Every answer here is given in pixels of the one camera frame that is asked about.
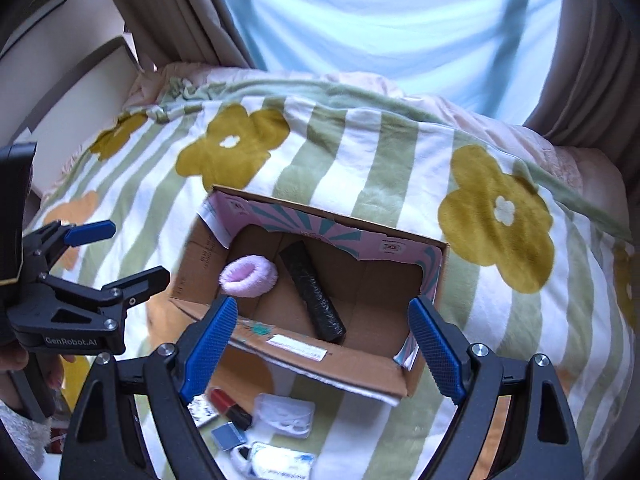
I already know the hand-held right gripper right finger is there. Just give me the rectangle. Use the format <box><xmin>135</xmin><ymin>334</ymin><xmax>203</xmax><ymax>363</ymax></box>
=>
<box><xmin>407</xmin><ymin>295</ymin><xmax>586</xmax><ymax>480</ymax></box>

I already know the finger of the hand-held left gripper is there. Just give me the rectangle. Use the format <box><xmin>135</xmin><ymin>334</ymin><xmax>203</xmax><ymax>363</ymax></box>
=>
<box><xmin>39</xmin><ymin>266</ymin><xmax>171</xmax><ymax>332</ymax></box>
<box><xmin>22</xmin><ymin>219</ymin><xmax>117</xmax><ymax>277</ymax></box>

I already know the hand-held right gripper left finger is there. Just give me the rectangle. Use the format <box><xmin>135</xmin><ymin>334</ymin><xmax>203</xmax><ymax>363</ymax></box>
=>
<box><xmin>72</xmin><ymin>295</ymin><xmax>239</xmax><ymax>480</ymax></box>

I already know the red and black tube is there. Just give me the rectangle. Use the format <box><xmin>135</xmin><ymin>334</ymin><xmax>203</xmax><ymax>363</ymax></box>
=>
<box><xmin>209</xmin><ymin>387</ymin><xmax>252</xmax><ymax>431</ymax></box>

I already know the small white packet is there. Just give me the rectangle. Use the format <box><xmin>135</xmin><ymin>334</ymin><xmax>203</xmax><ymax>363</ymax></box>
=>
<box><xmin>190</xmin><ymin>395</ymin><xmax>221</xmax><ymax>429</ymax></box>

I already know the small blue box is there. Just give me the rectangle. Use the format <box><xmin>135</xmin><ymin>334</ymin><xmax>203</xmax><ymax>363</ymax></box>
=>
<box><xmin>211</xmin><ymin>422</ymin><xmax>247</xmax><ymax>451</ymax></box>

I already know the clear plastic case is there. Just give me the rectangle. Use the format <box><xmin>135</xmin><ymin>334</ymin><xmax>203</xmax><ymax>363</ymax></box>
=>
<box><xmin>250</xmin><ymin>394</ymin><xmax>316</xmax><ymax>439</ymax></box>

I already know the printed cardboard box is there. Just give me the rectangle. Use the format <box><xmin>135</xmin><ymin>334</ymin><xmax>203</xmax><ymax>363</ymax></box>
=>
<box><xmin>170</xmin><ymin>185</ymin><xmax>451</xmax><ymax>407</ymax></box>

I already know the white sock with black mark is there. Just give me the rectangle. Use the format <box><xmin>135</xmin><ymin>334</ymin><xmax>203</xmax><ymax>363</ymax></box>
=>
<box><xmin>229</xmin><ymin>444</ymin><xmax>253</xmax><ymax>478</ymax></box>

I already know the person's left hand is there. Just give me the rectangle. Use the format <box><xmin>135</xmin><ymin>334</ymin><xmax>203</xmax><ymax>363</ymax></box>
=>
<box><xmin>0</xmin><ymin>342</ymin><xmax>66</xmax><ymax>393</ymax></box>

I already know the pink fuzzy scrunchie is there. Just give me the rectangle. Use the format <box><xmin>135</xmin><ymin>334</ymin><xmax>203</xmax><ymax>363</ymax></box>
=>
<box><xmin>220</xmin><ymin>255</ymin><xmax>279</xmax><ymax>297</ymax></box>

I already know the black bag roll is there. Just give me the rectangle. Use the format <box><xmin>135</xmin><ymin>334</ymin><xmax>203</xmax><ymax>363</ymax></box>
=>
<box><xmin>279</xmin><ymin>242</ymin><xmax>347</xmax><ymax>345</ymax></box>

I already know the white bed headboard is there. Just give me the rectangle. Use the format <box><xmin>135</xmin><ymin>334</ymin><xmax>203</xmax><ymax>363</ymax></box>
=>
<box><xmin>0</xmin><ymin>35</ymin><xmax>143</xmax><ymax>201</ymax></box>

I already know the floral striped blanket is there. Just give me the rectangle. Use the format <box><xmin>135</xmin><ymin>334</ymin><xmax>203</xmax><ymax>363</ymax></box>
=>
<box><xmin>30</xmin><ymin>77</ymin><xmax>637</xmax><ymax>480</ymax></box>

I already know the beige curtain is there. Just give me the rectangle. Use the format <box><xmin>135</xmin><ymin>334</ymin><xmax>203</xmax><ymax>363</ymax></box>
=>
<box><xmin>95</xmin><ymin>0</ymin><xmax>261</xmax><ymax>76</ymax></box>
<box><xmin>522</xmin><ymin>0</ymin><xmax>640</xmax><ymax>181</ymax></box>

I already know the light blue sheer curtain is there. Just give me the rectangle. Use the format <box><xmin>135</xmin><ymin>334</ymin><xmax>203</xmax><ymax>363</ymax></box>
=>
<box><xmin>207</xmin><ymin>0</ymin><xmax>566</xmax><ymax>126</ymax></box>

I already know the framed wall picture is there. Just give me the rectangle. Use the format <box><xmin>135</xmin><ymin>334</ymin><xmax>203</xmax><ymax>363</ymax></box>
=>
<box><xmin>0</xmin><ymin>0</ymin><xmax>68</xmax><ymax>56</ymax></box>

